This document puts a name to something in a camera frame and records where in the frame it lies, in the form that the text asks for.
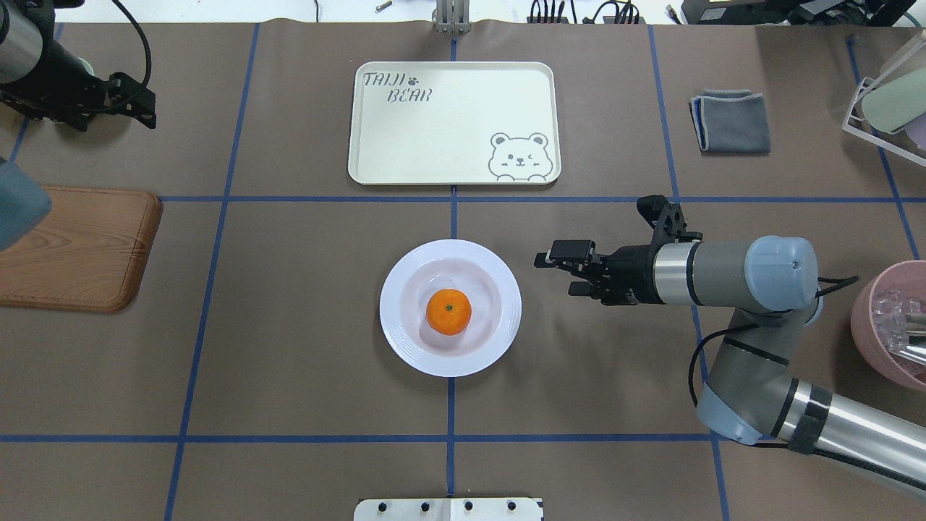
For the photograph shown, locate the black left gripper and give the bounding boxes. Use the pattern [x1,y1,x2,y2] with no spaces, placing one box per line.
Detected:
[2,72,158,132]

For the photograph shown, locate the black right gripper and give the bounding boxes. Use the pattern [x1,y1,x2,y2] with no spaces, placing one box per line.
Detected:
[535,195,703,306]

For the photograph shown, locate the white round plate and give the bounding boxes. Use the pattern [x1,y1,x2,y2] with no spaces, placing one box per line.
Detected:
[379,240,522,377]

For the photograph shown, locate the orange fruit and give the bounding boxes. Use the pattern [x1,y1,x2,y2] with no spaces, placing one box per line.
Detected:
[425,288,472,336]

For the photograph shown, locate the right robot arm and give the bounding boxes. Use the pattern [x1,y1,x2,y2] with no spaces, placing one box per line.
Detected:
[535,195,925,496]

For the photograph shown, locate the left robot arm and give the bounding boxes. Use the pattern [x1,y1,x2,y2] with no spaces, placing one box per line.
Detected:
[1,1,158,132]

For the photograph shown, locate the wooden grain serving tray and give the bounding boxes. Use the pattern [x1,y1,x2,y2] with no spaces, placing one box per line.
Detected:
[1,185,164,314]

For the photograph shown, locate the cream bear tray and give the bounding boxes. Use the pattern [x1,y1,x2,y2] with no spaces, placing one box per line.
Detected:
[347,62,562,187]

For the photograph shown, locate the light green bowl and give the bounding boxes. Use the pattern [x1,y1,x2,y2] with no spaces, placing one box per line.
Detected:
[78,57,95,77]

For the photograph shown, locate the folded grey cloth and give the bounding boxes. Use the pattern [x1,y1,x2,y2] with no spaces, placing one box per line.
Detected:
[690,89,771,155]

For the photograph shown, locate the pink bowl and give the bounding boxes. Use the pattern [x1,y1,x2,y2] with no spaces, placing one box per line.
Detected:
[850,260,925,392]

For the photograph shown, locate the clear ice cubes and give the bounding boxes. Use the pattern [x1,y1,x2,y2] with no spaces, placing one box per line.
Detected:
[871,288,925,363]

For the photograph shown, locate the metal scoop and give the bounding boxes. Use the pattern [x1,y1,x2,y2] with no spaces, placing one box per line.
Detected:
[885,313,925,365]

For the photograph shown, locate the green cup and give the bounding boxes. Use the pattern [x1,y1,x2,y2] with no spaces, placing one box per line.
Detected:
[861,68,925,132]

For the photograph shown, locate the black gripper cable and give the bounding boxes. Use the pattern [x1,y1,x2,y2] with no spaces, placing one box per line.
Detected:
[687,275,860,413]

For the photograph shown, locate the aluminium frame post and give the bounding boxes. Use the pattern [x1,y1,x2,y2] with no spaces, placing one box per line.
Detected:
[431,0,472,36]

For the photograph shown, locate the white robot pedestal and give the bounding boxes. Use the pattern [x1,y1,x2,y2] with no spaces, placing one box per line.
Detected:
[353,496,545,520]

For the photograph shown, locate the white wire cup rack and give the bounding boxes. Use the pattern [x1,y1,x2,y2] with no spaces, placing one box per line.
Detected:
[841,29,926,169]

